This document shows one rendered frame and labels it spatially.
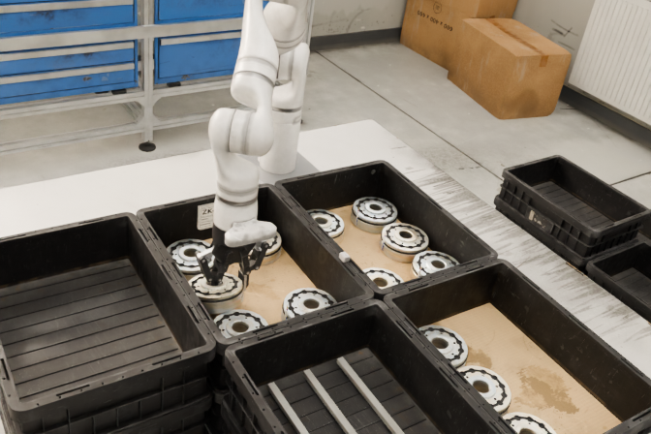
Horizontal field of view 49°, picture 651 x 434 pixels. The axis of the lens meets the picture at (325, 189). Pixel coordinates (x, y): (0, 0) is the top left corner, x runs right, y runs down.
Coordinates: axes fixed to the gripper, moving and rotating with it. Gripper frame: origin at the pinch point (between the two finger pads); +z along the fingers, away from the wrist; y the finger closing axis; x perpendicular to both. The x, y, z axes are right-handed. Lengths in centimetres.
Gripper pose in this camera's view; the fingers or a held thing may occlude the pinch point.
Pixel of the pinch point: (230, 284)
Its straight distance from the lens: 132.7
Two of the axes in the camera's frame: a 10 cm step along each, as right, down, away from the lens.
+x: 5.2, 4.9, -7.0
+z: -1.3, 8.5, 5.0
